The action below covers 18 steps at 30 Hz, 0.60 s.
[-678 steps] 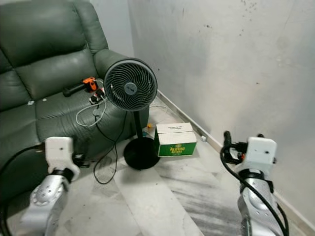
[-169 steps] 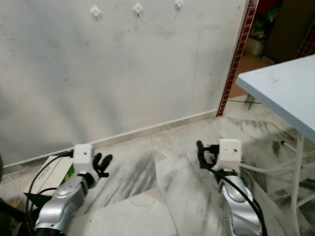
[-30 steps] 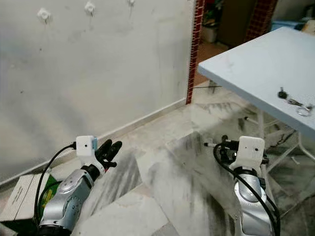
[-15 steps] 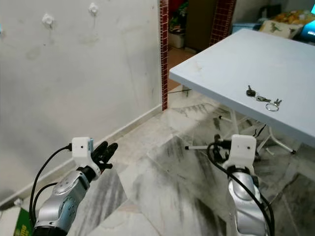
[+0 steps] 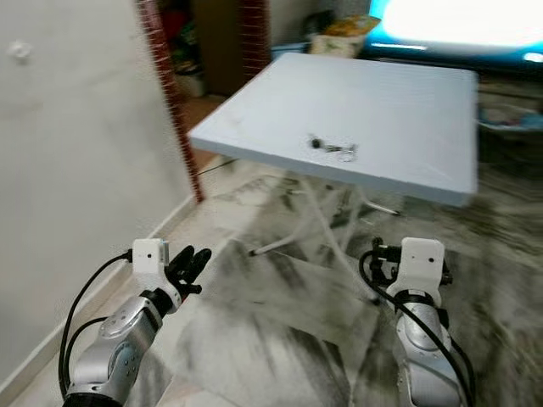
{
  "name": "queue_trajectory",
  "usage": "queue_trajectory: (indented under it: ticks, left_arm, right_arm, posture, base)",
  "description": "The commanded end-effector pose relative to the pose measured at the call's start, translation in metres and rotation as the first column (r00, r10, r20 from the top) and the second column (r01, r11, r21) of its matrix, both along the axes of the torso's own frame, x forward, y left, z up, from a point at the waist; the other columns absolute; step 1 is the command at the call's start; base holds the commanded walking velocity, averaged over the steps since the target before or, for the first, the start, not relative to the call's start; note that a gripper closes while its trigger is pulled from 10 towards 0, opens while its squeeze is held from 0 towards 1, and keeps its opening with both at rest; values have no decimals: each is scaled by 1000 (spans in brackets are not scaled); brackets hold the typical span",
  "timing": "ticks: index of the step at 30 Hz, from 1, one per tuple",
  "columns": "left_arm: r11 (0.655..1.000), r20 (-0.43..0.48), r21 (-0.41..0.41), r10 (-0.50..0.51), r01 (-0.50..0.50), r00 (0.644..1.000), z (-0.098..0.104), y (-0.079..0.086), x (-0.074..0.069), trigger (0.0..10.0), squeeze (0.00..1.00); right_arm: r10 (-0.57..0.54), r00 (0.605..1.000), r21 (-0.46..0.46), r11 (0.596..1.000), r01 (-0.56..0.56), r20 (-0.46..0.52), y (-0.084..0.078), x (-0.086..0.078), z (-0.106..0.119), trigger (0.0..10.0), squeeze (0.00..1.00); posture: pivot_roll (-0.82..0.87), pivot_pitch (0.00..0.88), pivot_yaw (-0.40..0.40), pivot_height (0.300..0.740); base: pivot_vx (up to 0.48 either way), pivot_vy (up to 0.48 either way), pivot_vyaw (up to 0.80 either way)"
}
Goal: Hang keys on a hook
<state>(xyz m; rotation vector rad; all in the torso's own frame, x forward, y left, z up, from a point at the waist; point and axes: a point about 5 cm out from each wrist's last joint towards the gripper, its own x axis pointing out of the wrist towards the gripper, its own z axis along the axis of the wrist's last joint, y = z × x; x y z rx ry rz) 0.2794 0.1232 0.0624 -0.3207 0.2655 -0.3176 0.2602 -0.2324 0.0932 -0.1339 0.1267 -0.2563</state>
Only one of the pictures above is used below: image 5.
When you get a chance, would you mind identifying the key bunch with black fob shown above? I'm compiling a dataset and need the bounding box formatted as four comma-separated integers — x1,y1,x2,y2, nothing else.
310,134,359,162

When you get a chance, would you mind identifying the white folding table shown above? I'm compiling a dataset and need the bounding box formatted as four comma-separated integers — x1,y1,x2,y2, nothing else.
187,53,479,304

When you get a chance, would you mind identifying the yellow printed carton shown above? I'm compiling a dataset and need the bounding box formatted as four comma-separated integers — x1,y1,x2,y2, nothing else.
308,13,378,59

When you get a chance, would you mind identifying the narrow red brick pillar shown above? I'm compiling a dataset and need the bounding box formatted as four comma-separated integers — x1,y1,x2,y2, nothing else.
238,0,270,81

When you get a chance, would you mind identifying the bright glowing screen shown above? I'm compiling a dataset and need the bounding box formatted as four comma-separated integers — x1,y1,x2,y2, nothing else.
369,0,543,64

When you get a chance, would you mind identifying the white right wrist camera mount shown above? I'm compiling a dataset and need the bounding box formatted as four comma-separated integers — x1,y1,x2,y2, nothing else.
400,238,446,298

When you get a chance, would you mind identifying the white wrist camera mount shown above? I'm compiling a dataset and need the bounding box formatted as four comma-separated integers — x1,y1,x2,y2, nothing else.
400,238,446,298
133,239,171,293

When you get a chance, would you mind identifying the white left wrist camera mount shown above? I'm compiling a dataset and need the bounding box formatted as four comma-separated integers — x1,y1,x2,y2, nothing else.
133,239,171,293

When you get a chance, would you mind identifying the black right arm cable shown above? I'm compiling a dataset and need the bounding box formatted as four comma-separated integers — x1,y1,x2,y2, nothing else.
359,250,474,406

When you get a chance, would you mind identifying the short black left arm cable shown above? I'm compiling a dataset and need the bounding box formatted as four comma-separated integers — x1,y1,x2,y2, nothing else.
66,315,109,395

